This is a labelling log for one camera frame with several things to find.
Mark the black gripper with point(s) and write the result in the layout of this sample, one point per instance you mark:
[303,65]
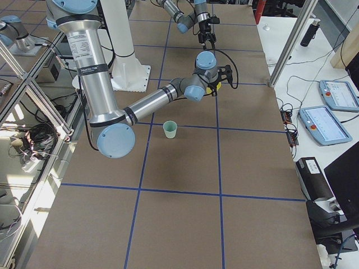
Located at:
[215,84]
[203,28]

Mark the yellow cup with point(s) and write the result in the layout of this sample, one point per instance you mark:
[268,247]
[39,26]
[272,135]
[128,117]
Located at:
[209,90]

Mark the green cup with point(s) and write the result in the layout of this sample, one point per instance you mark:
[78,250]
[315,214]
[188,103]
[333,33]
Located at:
[170,129]

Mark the orange black electronics board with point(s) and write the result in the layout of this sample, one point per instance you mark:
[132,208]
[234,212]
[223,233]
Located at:
[290,129]

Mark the black water bottle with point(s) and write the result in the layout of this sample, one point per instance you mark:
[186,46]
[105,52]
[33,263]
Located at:
[310,32]

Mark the near teach pendant tablet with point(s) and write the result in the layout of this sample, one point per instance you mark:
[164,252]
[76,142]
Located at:
[324,126]

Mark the teach pendant tablet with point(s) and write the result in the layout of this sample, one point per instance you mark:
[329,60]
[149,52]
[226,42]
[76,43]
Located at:
[339,95]
[324,126]

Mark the far teach pendant tablet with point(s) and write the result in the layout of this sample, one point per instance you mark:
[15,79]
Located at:
[339,95]

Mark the black printer box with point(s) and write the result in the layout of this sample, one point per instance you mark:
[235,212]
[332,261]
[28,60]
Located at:
[312,181]

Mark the black monitor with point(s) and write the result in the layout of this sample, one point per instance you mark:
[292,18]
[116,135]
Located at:
[342,175]

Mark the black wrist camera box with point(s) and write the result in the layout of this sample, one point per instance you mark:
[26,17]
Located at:
[225,73]

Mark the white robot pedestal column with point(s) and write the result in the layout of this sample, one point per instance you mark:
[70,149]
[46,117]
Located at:
[128,74]

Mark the aluminium frame post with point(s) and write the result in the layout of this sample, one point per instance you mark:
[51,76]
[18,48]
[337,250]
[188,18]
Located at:
[297,29]

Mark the aluminium lattice frame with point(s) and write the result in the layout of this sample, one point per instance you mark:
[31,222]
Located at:
[41,119]

